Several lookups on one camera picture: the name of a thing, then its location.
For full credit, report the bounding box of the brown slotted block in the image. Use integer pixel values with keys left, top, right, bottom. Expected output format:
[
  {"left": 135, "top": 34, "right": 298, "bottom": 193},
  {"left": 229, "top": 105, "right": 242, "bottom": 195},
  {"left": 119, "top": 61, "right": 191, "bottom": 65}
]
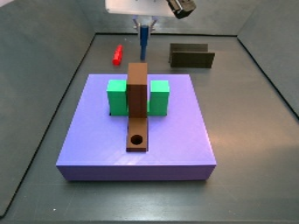
[{"left": 126, "top": 63, "right": 147, "bottom": 152}]

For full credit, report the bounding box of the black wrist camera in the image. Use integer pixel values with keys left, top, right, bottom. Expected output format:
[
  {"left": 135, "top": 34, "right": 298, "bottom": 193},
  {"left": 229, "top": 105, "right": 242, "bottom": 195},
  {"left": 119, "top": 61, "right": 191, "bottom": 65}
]
[{"left": 166, "top": 0, "right": 197, "bottom": 19}]

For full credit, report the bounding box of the blue hexagonal peg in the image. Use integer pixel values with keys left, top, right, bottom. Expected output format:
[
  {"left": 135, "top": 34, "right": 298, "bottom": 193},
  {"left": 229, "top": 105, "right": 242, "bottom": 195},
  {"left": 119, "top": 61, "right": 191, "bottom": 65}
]
[{"left": 140, "top": 25, "right": 148, "bottom": 60}]

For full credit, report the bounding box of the purple base board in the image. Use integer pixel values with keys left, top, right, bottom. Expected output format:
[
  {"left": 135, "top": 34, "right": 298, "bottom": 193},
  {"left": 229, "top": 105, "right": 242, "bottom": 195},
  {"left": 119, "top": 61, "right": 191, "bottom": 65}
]
[{"left": 56, "top": 74, "right": 217, "bottom": 181}]

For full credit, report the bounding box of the green U-shaped block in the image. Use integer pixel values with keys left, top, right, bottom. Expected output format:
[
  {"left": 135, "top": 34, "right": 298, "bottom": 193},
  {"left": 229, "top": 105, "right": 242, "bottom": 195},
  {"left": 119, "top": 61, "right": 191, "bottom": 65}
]
[{"left": 107, "top": 80, "right": 171, "bottom": 116}]

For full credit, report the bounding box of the red hexagonal peg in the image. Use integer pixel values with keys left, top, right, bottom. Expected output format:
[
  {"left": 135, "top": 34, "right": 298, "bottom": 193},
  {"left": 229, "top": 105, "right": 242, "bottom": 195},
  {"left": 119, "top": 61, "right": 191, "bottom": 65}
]
[{"left": 112, "top": 45, "right": 123, "bottom": 66}]

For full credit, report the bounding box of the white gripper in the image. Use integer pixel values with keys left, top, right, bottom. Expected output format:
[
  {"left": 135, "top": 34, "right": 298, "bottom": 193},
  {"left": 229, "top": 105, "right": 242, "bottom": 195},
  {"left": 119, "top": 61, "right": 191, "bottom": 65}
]
[{"left": 106, "top": 0, "right": 174, "bottom": 33}]

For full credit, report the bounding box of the black block holder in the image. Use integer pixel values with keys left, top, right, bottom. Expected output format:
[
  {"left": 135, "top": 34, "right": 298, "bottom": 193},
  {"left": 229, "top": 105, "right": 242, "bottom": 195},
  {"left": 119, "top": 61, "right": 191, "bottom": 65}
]
[{"left": 170, "top": 43, "right": 215, "bottom": 68}]

